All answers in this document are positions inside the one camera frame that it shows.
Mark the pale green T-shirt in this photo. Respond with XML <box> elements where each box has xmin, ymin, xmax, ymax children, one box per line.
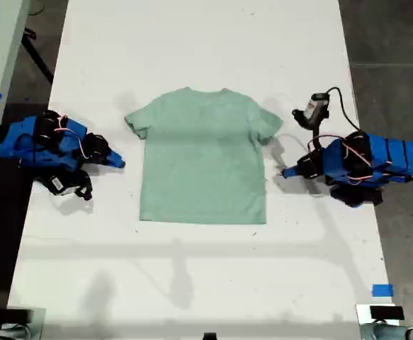
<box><xmin>124</xmin><ymin>86</ymin><xmax>285</xmax><ymax>225</ymax></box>

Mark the black stand leg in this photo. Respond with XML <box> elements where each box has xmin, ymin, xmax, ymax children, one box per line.
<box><xmin>21</xmin><ymin>30</ymin><xmax>55</xmax><ymax>85</ymax></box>

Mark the short blue tape strip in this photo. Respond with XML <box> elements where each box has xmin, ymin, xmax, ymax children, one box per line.
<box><xmin>371</xmin><ymin>283</ymin><xmax>394</xmax><ymax>298</ymax></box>

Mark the small black box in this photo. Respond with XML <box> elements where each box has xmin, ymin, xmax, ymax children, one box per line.
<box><xmin>370</xmin><ymin>306</ymin><xmax>404</xmax><ymax>321</ymax></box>
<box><xmin>0</xmin><ymin>308</ymin><xmax>32</xmax><ymax>324</ymax></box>

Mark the grey tube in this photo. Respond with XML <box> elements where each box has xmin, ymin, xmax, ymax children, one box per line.
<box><xmin>363</xmin><ymin>322</ymin><xmax>413</xmax><ymax>340</ymax></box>
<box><xmin>0</xmin><ymin>324</ymin><xmax>30</xmax><ymax>340</ymax></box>

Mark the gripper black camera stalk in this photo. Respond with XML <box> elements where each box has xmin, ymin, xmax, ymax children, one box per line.
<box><xmin>291</xmin><ymin>108</ymin><xmax>331</xmax><ymax>149</ymax></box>
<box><xmin>73</xmin><ymin>169</ymin><xmax>94</xmax><ymax>202</ymax></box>

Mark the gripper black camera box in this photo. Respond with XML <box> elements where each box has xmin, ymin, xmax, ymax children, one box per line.
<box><xmin>303</xmin><ymin>92</ymin><xmax>330</xmax><ymax>121</ymax></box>
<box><xmin>48</xmin><ymin>174</ymin><xmax>78</xmax><ymax>197</ymax></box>

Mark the gripper black camera cable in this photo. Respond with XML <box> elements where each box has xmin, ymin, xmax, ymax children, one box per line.
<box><xmin>324</xmin><ymin>86</ymin><xmax>363</xmax><ymax>132</ymax></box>

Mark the white metal bracket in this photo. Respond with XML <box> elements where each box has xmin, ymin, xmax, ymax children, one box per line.
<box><xmin>355</xmin><ymin>303</ymin><xmax>405</xmax><ymax>340</ymax></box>

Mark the grey metal bracket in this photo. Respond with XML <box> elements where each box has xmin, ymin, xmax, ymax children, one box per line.
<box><xmin>0</xmin><ymin>307</ymin><xmax>47</xmax><ymax>340</ymax></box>

